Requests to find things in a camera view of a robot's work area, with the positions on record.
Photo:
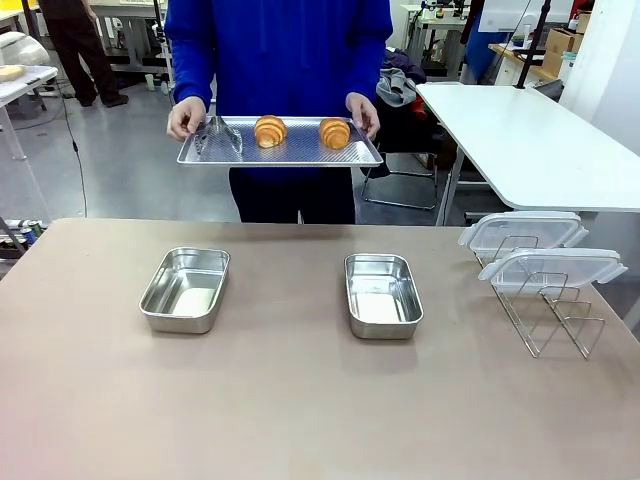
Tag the metal frame chair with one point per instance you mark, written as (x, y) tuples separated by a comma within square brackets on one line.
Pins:
[(400, 185)]

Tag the green drink can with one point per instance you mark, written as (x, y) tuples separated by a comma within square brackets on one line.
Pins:
[(37, 229)]

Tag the person's right forearm blue sleeve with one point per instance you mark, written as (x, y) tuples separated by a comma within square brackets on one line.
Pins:
[(192, 75)]

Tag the clear plastic clip-lock lid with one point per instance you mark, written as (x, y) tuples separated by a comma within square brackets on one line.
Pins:
[(555, 267), (525, 227)]

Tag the cardboard box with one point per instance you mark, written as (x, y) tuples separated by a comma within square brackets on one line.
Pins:
[(562, 47)]

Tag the white plastic bottle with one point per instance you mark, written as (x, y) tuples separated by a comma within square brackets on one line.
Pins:
[(150, 81)]

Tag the golden brown croissant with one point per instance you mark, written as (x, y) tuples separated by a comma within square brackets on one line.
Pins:
[(334, 133), (270, 131)]

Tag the person's left forearm blue sleeve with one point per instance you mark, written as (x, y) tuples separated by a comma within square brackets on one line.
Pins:
[(367, 70)]

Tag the large white side table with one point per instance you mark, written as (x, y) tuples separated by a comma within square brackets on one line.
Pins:
[(525, 145)]

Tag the standing person in black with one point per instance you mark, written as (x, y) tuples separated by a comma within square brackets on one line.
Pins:
[(80, 45)]

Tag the perforated aluminium baking tray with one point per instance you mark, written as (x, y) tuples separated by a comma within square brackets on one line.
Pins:
[(295, 152)]

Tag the stainless steel tongs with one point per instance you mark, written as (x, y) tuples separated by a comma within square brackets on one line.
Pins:
[(220, 136)]

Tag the small potted plant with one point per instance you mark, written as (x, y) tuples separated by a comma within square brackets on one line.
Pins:
[(518, 40)]

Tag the wooden workbench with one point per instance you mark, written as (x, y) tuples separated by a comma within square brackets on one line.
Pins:
[(520, 57)]

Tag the person in blue hoodie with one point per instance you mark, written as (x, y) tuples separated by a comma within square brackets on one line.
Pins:
[(280, 55)]

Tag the white rounded appliance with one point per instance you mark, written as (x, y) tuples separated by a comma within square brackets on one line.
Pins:
[(22, 47)]

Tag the tan bread-like object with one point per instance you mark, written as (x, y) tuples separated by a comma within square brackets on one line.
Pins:
[(10, 72)]

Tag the grey clothes pile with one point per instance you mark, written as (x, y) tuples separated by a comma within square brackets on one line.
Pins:
[(395, 82)]

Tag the person's right hand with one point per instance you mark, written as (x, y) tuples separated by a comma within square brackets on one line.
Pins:
[(185, 117)]

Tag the person's left hand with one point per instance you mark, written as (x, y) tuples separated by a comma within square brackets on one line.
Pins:
[(364, 112)]

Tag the small white table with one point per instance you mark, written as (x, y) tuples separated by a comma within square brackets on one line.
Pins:
[(20, 85)]

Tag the black vertical pole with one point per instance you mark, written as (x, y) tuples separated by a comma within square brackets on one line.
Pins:
[(532, 45)]

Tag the rectangular stainless steel container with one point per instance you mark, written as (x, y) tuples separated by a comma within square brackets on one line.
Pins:
[(382, 305), (182, 300)]

